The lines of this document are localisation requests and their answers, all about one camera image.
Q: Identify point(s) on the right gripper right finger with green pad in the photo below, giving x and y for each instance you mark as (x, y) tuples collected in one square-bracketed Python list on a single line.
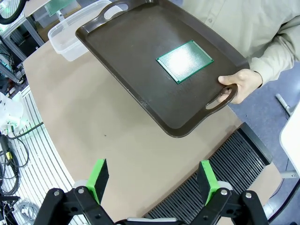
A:
[(209, 182)]

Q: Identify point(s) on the grey metal frame shelf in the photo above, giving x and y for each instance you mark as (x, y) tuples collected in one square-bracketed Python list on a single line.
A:
[(16, 44)]

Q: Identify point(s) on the green perforated PCB board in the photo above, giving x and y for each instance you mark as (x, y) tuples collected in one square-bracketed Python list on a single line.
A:
[(185, 61), (52, 8)]

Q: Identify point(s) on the clear plastic storage box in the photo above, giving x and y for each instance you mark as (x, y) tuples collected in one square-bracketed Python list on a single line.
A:
[(68, 35)]

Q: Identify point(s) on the person torso beige shirt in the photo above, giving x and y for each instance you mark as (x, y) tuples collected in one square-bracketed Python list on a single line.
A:
[(234, 18)]

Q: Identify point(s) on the person's left hand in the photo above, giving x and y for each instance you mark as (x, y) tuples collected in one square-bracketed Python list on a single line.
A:
[(246, 80)]

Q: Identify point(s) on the white side table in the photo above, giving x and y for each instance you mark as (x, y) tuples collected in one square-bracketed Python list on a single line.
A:
[(291, 140)]

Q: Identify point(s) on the person's left forearm beige sleeve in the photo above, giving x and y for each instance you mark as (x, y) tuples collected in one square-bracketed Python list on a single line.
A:
[(276, 54)]

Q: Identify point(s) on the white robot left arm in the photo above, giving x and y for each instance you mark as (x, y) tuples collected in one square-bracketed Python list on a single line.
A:
[(10, 110)]

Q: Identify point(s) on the dark brown plastic serving tray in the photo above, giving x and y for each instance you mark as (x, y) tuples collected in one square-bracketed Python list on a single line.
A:
[(131, 70)]

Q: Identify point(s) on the grey metal table leg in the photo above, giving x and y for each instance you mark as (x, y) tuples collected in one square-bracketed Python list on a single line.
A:
[(284, 103)]

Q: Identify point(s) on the black slotted PCB rack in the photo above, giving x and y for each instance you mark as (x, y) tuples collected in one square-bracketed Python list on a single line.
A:
[(232, 161)]

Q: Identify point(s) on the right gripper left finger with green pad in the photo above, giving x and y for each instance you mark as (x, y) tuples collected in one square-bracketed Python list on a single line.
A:
[(97, 182)]

